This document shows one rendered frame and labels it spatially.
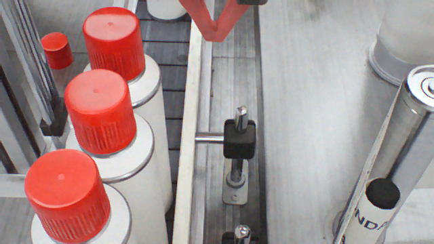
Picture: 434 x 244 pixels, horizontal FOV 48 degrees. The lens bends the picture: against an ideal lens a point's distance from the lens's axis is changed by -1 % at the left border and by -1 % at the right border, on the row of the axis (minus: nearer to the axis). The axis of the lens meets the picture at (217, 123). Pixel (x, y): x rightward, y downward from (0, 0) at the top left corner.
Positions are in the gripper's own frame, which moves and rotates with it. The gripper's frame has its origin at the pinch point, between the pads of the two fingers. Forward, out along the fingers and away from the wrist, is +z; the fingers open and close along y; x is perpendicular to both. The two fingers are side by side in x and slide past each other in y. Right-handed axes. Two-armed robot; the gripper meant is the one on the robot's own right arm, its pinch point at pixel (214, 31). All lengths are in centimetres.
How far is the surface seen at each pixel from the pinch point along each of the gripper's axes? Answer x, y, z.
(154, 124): 3.7, -9.3, 0.1
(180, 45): 4.2, 12.5, 13.5
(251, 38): -4.5, 19.6, 18.5
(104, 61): 6.1, -9.4, -5.8
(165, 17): 6.2, 16.3, 12.8
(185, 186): 1.9, -8.5, 9.7
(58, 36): 19.5, 15.0, 15.3
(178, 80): 3.9, 6.8, 13.4
